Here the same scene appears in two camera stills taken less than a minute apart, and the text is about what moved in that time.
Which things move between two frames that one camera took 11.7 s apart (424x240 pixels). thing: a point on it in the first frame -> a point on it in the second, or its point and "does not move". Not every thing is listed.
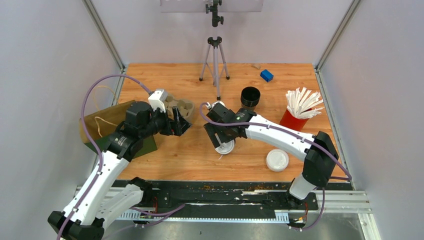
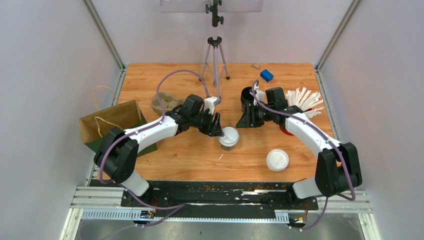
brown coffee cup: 223,154 -> 228,148
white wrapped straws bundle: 300,103 does not move
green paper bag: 98,127 does not move
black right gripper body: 223,136 -> 260,115
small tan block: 257,66 does not move
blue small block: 266,75 does not move
